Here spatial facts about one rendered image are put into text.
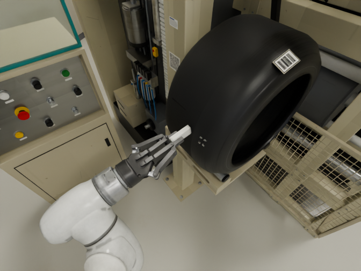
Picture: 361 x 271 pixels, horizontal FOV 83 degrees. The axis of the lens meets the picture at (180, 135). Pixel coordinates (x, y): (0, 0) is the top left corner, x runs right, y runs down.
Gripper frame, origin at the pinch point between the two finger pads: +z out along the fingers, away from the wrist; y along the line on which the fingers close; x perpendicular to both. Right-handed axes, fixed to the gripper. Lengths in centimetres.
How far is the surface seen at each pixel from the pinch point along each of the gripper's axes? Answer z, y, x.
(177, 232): -19, 3, 122
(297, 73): 32.7, -11.7, -9.8
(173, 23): 24.3, 32.8, -11.3
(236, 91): 14.6, -6.3, -12.3
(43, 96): -30, 62, 8
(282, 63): 26.2, -9.6, -15.7
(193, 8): 28.7, 26.5, -16.5
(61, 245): -92, 48, 111
